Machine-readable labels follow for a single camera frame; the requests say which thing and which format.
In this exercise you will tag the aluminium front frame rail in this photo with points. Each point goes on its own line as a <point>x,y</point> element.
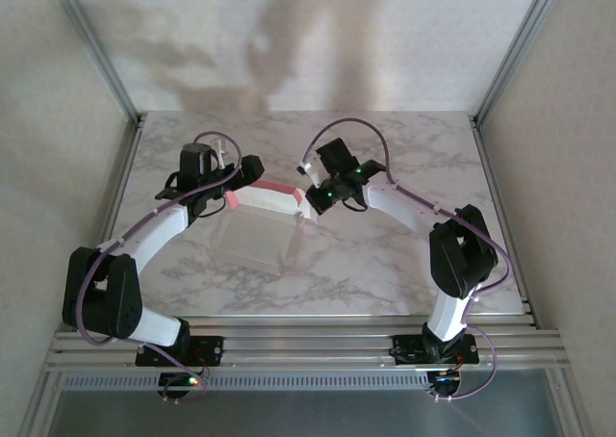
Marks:
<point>308,345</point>

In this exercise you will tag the grey metal sheet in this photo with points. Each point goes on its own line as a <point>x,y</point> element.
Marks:
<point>308,415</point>

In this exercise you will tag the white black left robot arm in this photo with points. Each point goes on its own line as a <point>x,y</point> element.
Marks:
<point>154,324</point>

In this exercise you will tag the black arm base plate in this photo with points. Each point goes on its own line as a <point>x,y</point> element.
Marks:
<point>409,350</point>
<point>212,350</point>

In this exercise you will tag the aluminium side rail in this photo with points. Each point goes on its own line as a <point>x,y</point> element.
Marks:
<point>491,167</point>
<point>126,167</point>

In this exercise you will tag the aluminium frame post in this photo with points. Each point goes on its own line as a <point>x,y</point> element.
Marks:
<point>521,47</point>
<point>96,47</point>

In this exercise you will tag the small control board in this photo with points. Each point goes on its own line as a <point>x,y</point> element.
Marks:
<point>445,381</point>
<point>180,381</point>

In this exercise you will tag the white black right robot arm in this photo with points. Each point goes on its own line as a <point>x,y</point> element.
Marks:
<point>457,249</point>

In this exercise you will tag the pink white paper box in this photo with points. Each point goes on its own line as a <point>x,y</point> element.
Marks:
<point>260,235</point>

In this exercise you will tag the aluminium frame leg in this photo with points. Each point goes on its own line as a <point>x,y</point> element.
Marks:
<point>43,403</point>
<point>570,403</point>

